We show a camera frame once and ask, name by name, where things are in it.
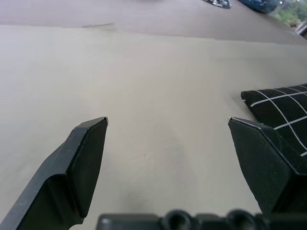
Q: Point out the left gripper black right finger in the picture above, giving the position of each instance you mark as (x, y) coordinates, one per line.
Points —
(263, 167)

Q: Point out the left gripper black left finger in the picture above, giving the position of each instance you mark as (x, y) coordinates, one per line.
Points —
(60, 179)

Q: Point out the black grid pencil pouch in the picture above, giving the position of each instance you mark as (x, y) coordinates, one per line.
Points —
(283, 107)

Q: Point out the blue filled plastic bag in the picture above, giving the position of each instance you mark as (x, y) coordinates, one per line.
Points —
(259, 6)

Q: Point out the round perforated metal plate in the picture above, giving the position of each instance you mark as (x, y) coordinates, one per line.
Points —
(218, 3)

